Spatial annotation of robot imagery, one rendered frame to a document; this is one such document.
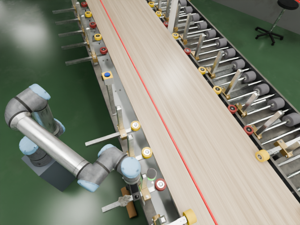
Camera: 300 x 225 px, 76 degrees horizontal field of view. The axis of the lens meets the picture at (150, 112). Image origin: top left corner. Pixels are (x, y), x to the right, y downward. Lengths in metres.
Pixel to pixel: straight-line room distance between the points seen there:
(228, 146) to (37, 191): 2.00
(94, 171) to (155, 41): 1.74
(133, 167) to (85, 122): 1.87
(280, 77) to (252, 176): 2.65
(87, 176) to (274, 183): 1.28
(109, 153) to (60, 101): 2.16
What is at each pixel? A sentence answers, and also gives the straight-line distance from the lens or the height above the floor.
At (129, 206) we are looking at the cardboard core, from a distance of 2.21.
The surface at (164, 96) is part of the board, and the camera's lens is 1.77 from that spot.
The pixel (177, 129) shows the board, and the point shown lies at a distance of 1.60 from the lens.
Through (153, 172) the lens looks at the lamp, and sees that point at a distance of 1.21.
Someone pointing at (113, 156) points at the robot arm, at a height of 1.37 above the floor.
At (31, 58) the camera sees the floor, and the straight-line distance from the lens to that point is 3.87.
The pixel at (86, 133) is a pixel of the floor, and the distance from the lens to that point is 2.64.
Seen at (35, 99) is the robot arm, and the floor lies 1.40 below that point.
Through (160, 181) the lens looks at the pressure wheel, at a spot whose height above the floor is 0.90.
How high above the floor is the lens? 2.26
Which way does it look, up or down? 56 degrees down
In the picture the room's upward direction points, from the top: 6 degrees clockwise
